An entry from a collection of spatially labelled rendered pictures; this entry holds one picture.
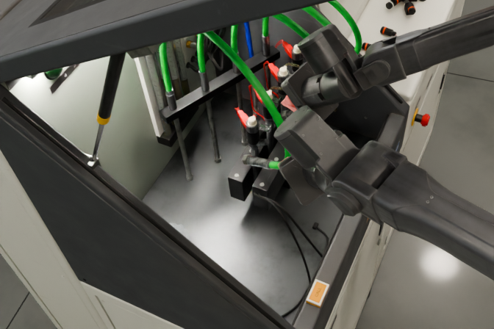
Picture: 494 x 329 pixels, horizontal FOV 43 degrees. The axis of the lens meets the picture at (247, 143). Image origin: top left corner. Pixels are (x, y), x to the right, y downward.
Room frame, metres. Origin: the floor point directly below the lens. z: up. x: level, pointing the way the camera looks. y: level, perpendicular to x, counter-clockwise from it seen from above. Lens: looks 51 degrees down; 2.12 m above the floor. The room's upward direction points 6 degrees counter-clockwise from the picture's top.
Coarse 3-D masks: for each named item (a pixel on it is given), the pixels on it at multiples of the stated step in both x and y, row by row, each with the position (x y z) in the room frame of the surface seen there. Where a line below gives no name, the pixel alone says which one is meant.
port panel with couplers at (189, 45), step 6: (192, 36) 1.19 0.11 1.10; (204, 36) 1.19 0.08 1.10; (180, 42) 1.15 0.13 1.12; (186, 42) 1.17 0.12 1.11; (192, 42) 1.17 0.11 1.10; (186, 48) 1.17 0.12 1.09; (192, 48) 1.19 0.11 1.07; (186, 54) 1.16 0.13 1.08; (192, 54) 1.18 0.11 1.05; (186, 60) 1.16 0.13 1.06
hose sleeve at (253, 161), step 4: (248, 156) 0.76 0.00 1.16; (252, 156) 0.75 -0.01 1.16; (256, 156) 0.75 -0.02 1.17; (248, 160) 0.75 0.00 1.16; (252, 160) 0.74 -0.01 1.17; (256, 160) 0.73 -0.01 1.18; (260, 160) 0.72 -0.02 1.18; (264, 160) 0.72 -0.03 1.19; (268, 160) 0.71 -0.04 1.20; (272, 160) 0.71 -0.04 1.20; (252, 164) 0.73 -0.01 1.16; (256, 164) 0.72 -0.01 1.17; (260, 164) 0.71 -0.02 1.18; (264, 164) 0.71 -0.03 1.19; (268, 164) 0.70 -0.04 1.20; (268, 168) 0.70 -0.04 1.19
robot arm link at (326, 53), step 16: (320, 32) 0.77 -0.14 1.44; (336, 32) 0.77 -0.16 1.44; (304, 48) 0.76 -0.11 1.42; (320, 48) 0.75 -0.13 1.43; (336, 48) 0.75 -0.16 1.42; (352, 48) 0.77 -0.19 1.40; (320, 64) 0.74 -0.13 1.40; (352, 64) 0.73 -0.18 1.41; (368, 64) 0.71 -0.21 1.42; (384, 64) 0.70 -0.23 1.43; (368, 80) 0.69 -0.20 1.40
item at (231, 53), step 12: (216, 36) 0.80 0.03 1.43; (228, 48) 0.77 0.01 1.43; (240, 60) 0.75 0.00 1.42; (168, 72) 0.96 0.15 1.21; (168, 84) 0.96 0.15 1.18; (252, 84) 0.72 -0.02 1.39; (264, 96) 0.70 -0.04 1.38; (276, 108) 0.69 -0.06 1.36; (276, 120) 0.68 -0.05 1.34; (288, 156) 0.66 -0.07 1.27; (276, 168) 0.68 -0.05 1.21
